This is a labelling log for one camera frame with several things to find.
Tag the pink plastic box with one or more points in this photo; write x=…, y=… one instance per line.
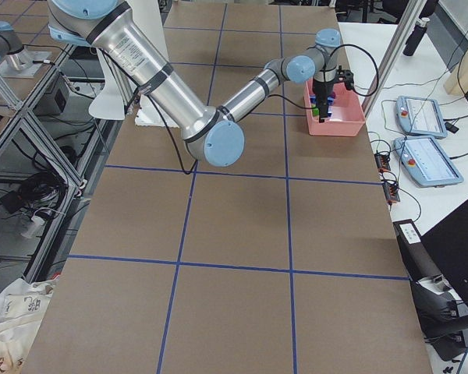
x=347, y=117

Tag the teach pendant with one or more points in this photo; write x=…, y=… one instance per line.
x=420, y=117
x=426, y=162

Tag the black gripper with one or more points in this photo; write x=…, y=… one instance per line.
x=321, y=89

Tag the black laptop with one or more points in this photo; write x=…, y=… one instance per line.
x=447, y=245

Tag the near teach pendant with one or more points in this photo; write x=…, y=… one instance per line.
x=426, y=162

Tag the white paper label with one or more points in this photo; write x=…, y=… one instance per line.
x=410, y=233

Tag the white camera pole stand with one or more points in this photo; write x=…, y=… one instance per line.
x=116, y=99

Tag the green block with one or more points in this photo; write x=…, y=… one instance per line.
x=315, y=111

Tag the printed tote bag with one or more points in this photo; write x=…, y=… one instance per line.
x=22, y=308

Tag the aluminium frame post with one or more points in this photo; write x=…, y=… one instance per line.
x=403, y=29

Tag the far teach pendant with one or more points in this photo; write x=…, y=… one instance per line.
x=420, y=117

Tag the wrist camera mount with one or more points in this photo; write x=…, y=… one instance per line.
x=344, y=76

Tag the black power strip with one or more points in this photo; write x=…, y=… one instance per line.
x=382, y=161
x=391, y=191

